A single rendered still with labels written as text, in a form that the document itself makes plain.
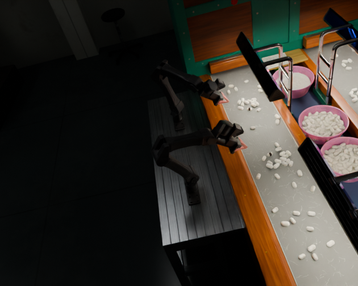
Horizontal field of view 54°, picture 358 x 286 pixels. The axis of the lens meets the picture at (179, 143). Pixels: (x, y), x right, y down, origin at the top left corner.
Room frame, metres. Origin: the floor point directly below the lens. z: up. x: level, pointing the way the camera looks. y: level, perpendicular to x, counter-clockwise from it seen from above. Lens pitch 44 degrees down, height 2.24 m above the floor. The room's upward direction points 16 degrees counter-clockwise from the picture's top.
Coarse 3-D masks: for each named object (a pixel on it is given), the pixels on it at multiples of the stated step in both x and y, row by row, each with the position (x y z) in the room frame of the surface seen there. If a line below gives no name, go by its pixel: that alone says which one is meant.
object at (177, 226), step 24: (192, 96) 2.02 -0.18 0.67; (168, 120) 1.84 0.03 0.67; (192, 120) 1.77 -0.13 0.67; (216, 168) 1.32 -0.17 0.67; (168, 192) 1.24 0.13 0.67; (216, 192) 1.15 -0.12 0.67; (168, 216) 1.09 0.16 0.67; (192, 216) 1.05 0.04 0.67; (216, 216) 1.01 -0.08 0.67; (168, 240) 0.95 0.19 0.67; (192, 240) 0.92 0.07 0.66
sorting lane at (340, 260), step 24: (240, 72) 2.05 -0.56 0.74; (240, 96) 1.79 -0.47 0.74; (264, 96) 1.72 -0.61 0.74; (240, 120) 1.57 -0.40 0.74; (264, 120) 1.51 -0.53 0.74; (264, 144) 1.33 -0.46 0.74; (288, 144) 1.28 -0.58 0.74; (264, 168) 1.17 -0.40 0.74; (288, 168) 1.12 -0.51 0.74; (264, 192) 1.02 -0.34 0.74; (288, 192) 0.98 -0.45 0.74; (312, 192) 0.94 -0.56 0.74; (288, 216) 0.85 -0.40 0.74; (312, 216) 0.82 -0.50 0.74; (288, 240) 0.74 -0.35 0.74; (312, 240) 0.71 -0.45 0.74; (336, 240) 0.68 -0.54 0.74; (288, 264) 0.63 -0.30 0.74; (312, 264) 0.61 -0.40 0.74; (336, 264) 0.58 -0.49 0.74
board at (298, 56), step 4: (284, 52) 2.08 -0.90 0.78; (288, 52) 2.07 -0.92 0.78; (292, 52) 2.05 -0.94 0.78; (296, 52) 2.04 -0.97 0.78; (300, 52) 2.03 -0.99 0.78; (292, 56) 2.01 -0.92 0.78; (296, 56) 1.99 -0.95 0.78; (300, 56) 1.98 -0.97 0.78; (304, 56) 1.97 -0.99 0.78; (296, 60) 1.95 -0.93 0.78; (300, 60) 1.94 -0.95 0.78; (304, 60) 1.93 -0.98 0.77; (288, 64) 1.93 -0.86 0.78; (272, 68) 1.94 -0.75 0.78; (276, 68) 1.94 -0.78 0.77
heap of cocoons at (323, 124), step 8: (320, 112) 1.45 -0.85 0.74; (328, 112) 1.43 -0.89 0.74; (304, 120) 1.43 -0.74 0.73; (312, 120) 1.40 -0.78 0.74; (320, 120) 1.38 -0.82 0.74; (328, 120) 1.36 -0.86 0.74; (336, 120) 1.35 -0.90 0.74; (304, 128) 1.36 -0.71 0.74; (312, 128) 1.34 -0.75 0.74; (320, 128) 1.32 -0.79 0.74; (328, 128) 1.31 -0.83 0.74; (336, 128) 1.29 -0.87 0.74; (344, 128) 1.28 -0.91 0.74; (328, 136) 1.25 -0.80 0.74
